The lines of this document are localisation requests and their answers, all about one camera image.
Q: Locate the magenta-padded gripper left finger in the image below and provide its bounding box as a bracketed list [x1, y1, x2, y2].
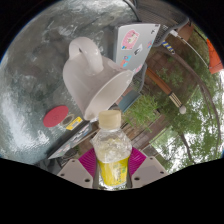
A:
[57, 147, 98, 188]

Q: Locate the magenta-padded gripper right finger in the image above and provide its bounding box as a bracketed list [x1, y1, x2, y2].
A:
[128, 147, 169, 188]

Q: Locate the yellow-labelled clear drink bottle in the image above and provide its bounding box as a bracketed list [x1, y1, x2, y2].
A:
[89, 109, 133, 191]

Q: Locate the dark-trunk branching tree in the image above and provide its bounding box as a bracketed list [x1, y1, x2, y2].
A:
[156, 96, 221, 168]

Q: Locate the yellow square card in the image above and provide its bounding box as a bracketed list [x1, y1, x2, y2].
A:
[65, 116, 83, 131]

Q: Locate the flat round red coaster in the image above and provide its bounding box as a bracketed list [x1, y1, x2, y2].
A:
[42, 105, 70, 129]

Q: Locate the white ceramic mug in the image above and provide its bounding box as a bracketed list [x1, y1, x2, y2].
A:
[62, 36, 135, 122]

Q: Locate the blue yellow striped cone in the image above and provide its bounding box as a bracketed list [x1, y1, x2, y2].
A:
[161, 39, 176, 55]

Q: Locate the silver laptop with stickers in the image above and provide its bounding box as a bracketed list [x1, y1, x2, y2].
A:
[113, 23, 162, 76]

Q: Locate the white umbrella base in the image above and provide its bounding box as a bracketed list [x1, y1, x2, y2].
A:
[169, 29, 183, 38]

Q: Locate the wooden lamp post with globe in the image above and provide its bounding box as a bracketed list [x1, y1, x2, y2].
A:
[145, 67, 188, 115]

